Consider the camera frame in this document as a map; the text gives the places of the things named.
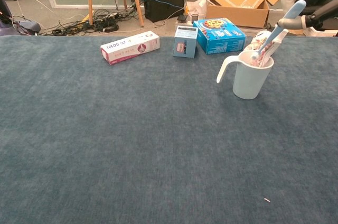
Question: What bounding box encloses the pink drink bottle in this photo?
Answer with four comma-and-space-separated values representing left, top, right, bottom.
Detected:
243, 30, 273, 52

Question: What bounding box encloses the blue network cable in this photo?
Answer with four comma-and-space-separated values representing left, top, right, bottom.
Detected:
144, 0, 185, 11

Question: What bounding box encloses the white cup with handle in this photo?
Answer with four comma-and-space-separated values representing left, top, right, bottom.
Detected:
216, 50, 275, 100

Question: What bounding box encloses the white plastic bin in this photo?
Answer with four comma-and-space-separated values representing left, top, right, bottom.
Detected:
303, 27, 338, 37

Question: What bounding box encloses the blue felt table mat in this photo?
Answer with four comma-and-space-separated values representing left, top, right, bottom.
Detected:
0, 35, 338, 224

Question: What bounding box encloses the black floor cable tangle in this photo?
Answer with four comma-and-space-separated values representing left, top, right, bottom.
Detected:
42, 8, 143, 36

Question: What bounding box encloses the blue cookie box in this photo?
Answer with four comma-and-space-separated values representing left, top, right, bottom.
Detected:
193, 18, 247, 55

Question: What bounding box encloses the light blue toothbrush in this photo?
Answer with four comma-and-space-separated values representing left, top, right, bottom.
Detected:
250, 0, 307, 61

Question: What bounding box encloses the dark blue machine base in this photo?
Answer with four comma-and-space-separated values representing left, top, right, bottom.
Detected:
0, 0, 42, 36

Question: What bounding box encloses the small blue carton box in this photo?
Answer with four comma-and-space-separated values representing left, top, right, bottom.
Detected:
173, 26, 199, 59

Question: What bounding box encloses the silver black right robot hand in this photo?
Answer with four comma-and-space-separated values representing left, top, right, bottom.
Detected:
276, 0, 338, 31

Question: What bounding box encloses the white plastic bag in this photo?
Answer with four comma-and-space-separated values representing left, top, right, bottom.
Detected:
186, 0, 208, 21

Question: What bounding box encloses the floral print toothpaste tube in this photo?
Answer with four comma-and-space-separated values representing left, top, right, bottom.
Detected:
247, 27, 289, 69

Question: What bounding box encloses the long white toothpaste box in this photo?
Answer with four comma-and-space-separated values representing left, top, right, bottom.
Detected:
100, 31, 161, 66

